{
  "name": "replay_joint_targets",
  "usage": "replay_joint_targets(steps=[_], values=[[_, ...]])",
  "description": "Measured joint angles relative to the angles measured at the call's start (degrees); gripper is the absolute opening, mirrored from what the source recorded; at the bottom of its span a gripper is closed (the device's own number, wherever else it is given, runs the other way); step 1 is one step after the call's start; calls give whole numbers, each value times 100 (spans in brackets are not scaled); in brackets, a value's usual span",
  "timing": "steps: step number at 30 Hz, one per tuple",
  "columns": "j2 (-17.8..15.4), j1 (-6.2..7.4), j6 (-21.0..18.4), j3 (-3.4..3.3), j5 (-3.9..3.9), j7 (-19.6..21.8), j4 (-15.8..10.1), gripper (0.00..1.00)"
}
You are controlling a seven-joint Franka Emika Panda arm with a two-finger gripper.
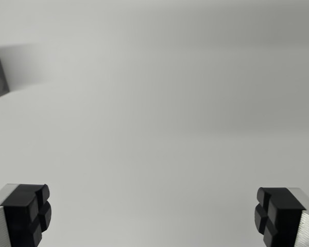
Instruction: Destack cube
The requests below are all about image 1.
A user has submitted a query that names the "black-padded silver gripper right finger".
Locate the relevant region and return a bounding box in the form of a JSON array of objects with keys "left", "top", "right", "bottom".
[{"left": 254, "top": 187, "right": 309, "bottom": 247}]

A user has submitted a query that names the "black-padded silver gripper left finger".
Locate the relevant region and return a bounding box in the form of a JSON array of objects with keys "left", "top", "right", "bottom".
[{"left": 0, "top": 183, "right": 53, "bottom": 247}]

